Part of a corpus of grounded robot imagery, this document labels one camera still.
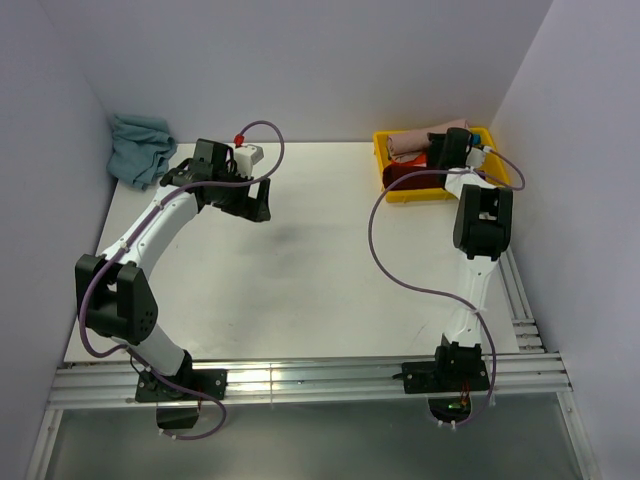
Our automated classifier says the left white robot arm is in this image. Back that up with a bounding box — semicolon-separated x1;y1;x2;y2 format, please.
75;136;271;401

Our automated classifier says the rolled maroon t-shirt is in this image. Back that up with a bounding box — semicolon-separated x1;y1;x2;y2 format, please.
382;164;446;191

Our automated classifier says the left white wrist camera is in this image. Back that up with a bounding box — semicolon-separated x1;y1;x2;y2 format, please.
234;144;264;178

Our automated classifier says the yellow plastic bin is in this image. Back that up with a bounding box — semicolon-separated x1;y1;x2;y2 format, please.
373;127;510;203

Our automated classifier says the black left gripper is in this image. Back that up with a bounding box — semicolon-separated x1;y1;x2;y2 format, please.
213;166;270;222

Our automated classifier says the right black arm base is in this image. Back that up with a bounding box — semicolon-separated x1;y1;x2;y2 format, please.
392;340;492;426

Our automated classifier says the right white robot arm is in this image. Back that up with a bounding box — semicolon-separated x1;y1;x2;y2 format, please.
427;127;513;390

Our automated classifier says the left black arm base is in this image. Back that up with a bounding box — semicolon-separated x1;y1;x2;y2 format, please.
134;369;228;437

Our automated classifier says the rolled orange t-shirt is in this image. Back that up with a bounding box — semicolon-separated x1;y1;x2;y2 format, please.
407;153;428;167

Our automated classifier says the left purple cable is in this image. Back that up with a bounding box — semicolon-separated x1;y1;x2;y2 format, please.
79;119;286;441

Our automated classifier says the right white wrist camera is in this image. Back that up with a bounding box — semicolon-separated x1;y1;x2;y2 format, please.
465;144;493;169

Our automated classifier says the pink printed t-shirt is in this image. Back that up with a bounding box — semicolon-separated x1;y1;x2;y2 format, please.
386;119;469;166

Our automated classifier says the crumpled teal t-shirt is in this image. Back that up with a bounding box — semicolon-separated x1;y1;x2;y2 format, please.
107;114;177;191

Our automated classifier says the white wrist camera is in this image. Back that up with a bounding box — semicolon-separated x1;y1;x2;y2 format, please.
465;144;493;169
234;144;264;178

